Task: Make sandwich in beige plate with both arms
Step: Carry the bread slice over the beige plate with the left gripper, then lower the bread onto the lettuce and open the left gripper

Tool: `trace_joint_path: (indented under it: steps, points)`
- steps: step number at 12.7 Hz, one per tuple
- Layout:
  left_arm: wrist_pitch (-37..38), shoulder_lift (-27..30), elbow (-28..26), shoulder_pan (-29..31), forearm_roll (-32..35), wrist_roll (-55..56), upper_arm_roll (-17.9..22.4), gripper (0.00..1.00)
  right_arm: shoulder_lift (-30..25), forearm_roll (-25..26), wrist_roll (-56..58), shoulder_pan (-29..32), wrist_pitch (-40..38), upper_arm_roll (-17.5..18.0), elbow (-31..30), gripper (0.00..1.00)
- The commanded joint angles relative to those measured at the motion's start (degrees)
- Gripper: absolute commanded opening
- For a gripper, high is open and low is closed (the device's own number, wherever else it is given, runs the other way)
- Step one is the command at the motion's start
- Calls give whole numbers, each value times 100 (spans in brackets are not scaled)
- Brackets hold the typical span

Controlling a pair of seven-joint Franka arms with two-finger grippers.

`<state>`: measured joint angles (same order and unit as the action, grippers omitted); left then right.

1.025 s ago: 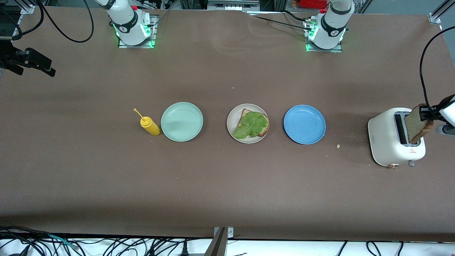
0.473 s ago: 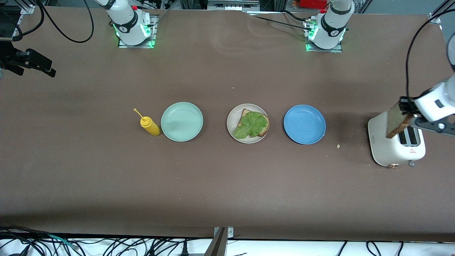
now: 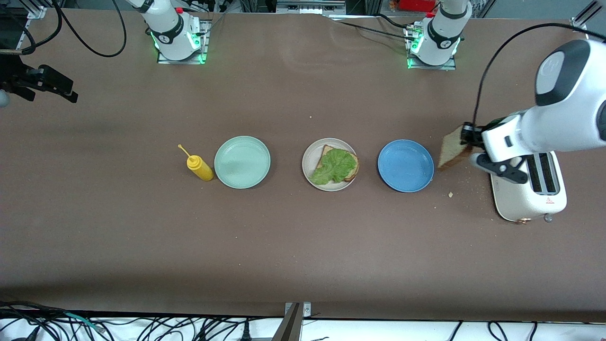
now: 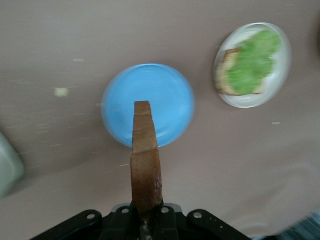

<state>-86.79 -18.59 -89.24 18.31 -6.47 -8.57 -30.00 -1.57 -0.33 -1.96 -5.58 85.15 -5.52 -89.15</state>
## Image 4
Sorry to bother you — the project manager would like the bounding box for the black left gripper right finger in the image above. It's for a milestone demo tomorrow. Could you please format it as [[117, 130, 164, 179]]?
[[149, 202, 248, 240]]

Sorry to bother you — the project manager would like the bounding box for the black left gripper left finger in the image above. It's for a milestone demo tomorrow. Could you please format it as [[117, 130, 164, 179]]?
[[31, 203, 140, 240]]

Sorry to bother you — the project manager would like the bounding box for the dark crust bread slice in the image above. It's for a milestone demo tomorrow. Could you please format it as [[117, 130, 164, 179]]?
[[129, 100, 165, 240]]

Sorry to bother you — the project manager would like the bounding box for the light crust bread slice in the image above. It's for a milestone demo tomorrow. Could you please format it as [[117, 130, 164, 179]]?
[[214, 48, 266, 96]]

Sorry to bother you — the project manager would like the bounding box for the green lettuce leaf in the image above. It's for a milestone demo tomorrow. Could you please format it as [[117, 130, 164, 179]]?
[[226, 29, 283, 95]]

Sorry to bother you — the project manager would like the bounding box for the blue plate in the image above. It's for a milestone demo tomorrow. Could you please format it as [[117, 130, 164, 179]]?
[[101, 63, 196, 148]]

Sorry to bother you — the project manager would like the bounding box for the beige plate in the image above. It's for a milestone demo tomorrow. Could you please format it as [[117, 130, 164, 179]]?
[[212, 22, 293, 109]]

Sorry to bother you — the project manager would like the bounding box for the white toaster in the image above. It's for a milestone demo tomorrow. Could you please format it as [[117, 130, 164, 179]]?
[[0, 129, 25, 198]]

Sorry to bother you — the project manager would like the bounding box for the small bread crumb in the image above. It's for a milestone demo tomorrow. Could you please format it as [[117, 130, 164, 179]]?
[[54, 87, 70, 98]]

